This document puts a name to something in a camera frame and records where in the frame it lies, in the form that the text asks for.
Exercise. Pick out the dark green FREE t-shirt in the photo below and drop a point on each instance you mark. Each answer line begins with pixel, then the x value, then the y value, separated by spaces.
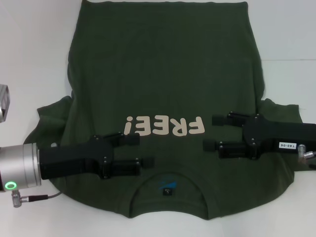
pixel 160 74

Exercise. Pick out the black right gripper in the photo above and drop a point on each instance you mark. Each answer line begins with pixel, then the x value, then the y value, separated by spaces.
pixel 271 138

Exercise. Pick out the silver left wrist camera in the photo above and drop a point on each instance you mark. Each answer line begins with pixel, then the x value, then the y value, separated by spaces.
pixel 4 103

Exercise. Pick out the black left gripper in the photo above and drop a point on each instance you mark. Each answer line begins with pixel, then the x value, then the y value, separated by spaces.
pixel 71 160

